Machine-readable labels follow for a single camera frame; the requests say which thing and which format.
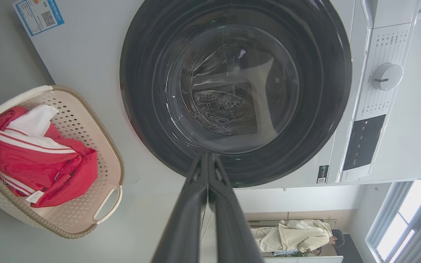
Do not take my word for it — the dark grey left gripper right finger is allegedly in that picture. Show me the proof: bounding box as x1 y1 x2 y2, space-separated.
208 153 266 263

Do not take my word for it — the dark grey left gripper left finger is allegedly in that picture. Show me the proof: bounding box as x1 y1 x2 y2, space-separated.
151 153 209 263

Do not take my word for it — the black round glass washer door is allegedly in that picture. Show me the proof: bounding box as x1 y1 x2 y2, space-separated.
120 0 353 188

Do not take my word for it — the red white-striped garment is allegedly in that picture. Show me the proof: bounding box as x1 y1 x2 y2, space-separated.
0 104 98 209

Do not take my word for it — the cream perforated laundry basket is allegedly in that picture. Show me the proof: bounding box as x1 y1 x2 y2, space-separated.
0 85 125 240

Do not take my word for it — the white washing machine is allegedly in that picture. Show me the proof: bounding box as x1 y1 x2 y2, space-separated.
12 0 421 190

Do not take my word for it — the person in beige coat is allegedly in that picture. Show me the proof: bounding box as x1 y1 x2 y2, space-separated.
251 219 345 257

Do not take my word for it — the small black QR sticker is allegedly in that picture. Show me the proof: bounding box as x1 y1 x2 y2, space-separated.
316 165 329 184

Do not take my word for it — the black washer display panel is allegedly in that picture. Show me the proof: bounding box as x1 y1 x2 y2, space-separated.
343 114 387 171

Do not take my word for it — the white washer dial knob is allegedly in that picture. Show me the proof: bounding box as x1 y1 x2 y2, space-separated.
371 62 404 91

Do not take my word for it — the blue white energy label sticker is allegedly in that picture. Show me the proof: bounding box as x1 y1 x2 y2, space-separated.
15 0 65 36

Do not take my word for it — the window with white frame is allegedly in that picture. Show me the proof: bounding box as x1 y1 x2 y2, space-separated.
365 178 421 263

